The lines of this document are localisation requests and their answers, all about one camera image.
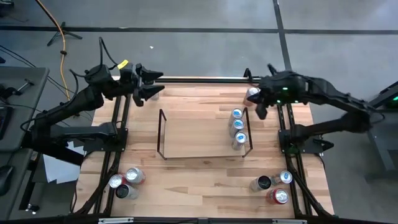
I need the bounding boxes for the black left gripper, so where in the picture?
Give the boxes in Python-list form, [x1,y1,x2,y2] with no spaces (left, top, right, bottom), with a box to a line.
[119,62,165,108]

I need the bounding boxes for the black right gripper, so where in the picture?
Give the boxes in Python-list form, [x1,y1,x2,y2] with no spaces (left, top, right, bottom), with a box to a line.
[247,63,282,121]

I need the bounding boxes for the peach white Spindrift can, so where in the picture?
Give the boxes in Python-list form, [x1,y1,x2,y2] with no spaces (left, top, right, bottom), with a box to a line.
[242,86,261,107]

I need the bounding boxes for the red Fanta can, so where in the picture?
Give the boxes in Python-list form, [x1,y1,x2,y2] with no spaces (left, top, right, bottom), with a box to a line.
[266,188,290,205]

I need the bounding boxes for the red soda can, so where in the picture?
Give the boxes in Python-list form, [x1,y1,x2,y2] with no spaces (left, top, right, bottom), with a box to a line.
[108,174,127,190]
[124,167,146,185]

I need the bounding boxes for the black tripod stand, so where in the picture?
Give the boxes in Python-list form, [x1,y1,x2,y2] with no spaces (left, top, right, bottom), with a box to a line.
[46,21,83,47]

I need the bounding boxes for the black support beam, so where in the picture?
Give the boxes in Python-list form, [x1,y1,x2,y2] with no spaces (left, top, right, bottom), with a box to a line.
[21,136,85,167]

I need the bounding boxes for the grey side table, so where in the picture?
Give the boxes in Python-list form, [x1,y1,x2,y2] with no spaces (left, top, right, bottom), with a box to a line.
[0,67,50,152]

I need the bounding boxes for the black metal cart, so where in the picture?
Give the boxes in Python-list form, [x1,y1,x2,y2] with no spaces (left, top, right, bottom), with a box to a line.
[341,80,398,184]

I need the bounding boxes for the white paper sheets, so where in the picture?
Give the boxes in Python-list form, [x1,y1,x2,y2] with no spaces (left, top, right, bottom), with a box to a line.
[42,141,86,185]

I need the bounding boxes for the black keyboard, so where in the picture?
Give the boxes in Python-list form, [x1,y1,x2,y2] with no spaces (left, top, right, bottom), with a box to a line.
[0,105,10,141]

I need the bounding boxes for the metal table foot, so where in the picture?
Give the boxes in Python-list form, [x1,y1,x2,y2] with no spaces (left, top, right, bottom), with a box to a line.
[24,202,41,215]

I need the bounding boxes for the black computer mouse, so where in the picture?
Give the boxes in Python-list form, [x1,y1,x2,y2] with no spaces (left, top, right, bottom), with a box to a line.
[0,164,14,197]

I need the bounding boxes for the grey desk surface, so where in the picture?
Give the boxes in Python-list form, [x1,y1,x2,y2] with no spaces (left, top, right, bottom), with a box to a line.
[0,148,34,221]

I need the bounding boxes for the black aluminium table frame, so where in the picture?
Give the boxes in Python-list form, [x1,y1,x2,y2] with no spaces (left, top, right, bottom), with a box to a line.
[71,77,333,224]

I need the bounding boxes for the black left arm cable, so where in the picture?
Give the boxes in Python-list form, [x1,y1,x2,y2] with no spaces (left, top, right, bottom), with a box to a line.
[20,36,122,131]

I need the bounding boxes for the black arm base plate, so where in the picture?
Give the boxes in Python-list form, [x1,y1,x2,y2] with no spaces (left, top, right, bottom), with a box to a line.
[278,128,335,154]
[83,128,129,152]

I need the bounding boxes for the yellow orange extension cable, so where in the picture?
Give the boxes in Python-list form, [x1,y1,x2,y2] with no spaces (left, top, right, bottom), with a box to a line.
[34,0,81,118]

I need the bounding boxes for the black floor cables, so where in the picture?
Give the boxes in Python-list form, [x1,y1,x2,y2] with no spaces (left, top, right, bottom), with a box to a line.
[0,45,99,121]

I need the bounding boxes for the silver metal bracket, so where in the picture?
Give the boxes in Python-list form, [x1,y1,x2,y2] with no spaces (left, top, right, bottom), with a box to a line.
[272,218,307,224]
[98,217,134,224]

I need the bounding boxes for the black clamp silver handle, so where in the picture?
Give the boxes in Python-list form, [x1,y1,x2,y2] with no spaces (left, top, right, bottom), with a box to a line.
[0,78,35,98]

